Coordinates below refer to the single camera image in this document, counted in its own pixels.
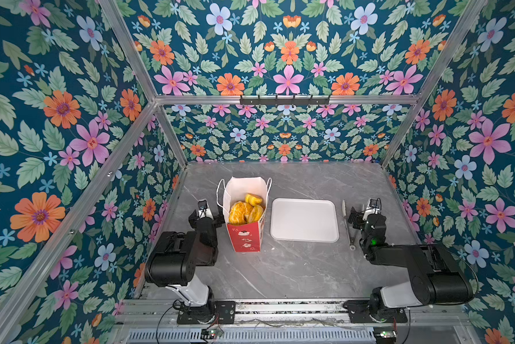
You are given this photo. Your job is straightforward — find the white plastic tray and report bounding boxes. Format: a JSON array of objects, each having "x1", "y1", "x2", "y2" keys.
[{"x1": 270, "y1": 198, "x2": 339, "y2": 243}]

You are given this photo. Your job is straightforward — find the striped yellow bread roll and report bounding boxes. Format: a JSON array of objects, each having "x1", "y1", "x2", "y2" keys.
[{"x1": 244, "y1": 193, "x2": 263, "y2": 206}]

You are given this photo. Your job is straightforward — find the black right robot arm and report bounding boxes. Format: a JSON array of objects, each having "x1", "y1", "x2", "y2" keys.
[{"x1": 346, "y1": 208, "x2": 475, "y2": 318}]

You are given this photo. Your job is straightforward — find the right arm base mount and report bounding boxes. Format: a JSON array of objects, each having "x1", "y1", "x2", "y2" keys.
[{"x1": 342, "y1": 300, "x2": 409, "y2": 324}]

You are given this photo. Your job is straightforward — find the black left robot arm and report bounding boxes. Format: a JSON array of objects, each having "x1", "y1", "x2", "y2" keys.
[{"x1": 145, "y1": 200, "x2": 224, "y2": 308}]

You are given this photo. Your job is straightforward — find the large orange ring bread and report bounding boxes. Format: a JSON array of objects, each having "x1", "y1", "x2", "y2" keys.
[{"x1": 228, "y1": 202, "x2": 253, "y2": 226}]

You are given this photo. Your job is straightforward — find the orange brown croissant bread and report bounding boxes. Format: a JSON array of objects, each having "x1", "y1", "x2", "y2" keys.
[{"x1": 247, "y1": 205, "x2": 265, "y2": 224}]

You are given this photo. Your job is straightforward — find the red white paper bag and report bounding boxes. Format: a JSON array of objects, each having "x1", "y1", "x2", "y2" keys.
[{"x1": 216, "y1": 177, "x2": 272, "y2": 253}]

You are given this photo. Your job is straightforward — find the metal food tongs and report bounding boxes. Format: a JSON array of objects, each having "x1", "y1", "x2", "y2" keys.
[{"x1": 342, "y1": 199, "x2": 356, "y2": 251}]

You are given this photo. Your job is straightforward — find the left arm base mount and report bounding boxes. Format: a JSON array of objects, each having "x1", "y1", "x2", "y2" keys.
[{"x1": 177, "y1": 300, "x2": 237, "y2": 325}]

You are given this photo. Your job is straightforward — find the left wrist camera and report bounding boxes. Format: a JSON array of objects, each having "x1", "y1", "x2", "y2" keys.
[{"x1": 197, "y1": 199, "x2": 212, "y2": 219}]

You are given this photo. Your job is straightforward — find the black hook rail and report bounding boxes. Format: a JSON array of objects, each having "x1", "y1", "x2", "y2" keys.
[{"x1": 239, "y1": 95, "x2": 330, "y2": 107}]

